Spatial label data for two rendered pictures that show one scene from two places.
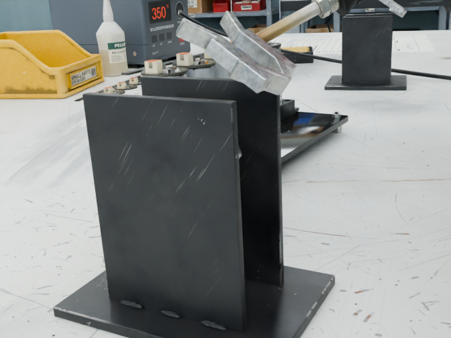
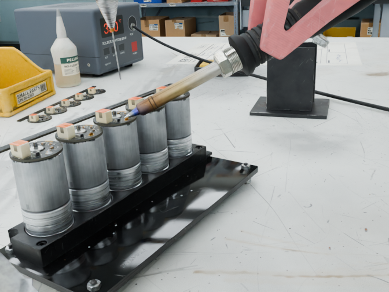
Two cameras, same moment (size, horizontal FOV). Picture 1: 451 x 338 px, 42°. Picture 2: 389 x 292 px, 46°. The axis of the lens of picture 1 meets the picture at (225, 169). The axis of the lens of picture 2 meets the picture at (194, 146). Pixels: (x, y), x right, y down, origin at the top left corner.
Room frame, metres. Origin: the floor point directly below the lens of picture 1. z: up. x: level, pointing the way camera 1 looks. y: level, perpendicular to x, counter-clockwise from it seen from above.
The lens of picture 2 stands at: (0.11, -0.05, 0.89)
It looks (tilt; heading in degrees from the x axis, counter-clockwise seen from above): 21 degrees down; 1
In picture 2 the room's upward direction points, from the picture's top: 3 degrees counter-clockwise
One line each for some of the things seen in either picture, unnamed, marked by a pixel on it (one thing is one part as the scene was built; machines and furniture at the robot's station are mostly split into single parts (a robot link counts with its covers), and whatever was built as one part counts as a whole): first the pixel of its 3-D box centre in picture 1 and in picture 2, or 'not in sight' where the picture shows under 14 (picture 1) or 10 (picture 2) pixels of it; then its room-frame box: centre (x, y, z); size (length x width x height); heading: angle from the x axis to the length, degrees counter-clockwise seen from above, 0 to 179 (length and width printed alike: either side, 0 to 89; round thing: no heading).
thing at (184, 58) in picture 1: (185, 59); (67, 130); (0.33, 0.02, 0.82); 0.01 x 0.01 x 0.01; 57
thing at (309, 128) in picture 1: (248, 147); (147, 210); (0.35, -0.02, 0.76); 0.16 x 0.07 x 0.01; 147
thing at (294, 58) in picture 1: (283, 54); (223, 66); (0.76, -0.08, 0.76); 0.07 x 0.05 x 0.02; 82
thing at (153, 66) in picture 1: (154, 66); (21, 148); (0.31, 0.03, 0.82); 0.01 x 0.01 x 0.01; 57
